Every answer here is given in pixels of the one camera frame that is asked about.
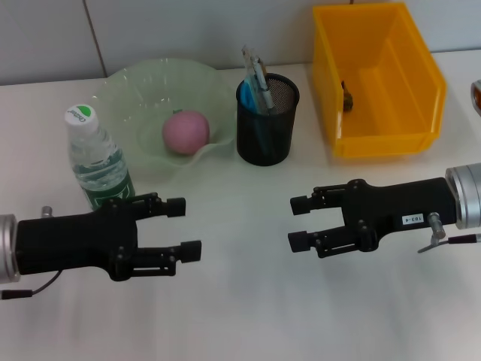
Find black mesh pen holder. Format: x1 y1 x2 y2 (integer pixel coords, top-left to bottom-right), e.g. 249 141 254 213
235 73 301 168

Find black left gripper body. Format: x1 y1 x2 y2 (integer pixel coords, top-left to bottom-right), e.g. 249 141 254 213
16 199 141 283

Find pink peach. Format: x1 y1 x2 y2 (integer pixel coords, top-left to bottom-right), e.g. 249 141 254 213
162 110 210 155

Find pale green glass fruit plate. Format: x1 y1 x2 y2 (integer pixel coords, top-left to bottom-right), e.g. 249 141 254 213
92 56 240 182

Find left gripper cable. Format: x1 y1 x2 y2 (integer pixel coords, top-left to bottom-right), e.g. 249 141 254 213
0 268 63 301

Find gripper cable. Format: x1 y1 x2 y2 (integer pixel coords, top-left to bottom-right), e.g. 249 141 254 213
416 232 481 253
0 268 63 301

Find yellow plastic bin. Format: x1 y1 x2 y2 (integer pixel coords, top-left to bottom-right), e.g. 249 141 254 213
311 2 448 159

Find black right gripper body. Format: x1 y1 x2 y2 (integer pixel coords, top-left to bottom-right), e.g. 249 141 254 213
339 178 458 253

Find transparent plastic ruler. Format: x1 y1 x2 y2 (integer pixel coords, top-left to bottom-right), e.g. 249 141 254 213
241 44 264 114

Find clear bottle green label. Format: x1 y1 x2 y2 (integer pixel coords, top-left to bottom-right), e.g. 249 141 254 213
62 103 137 211

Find silver ballpoint pen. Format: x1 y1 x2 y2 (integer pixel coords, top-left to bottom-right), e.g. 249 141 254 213
250 56 278 117

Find blue scissors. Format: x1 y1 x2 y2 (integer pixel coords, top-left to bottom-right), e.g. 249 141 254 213
239 77 272 156

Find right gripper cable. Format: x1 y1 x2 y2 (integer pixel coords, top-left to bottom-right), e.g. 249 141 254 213
416 232 481 253

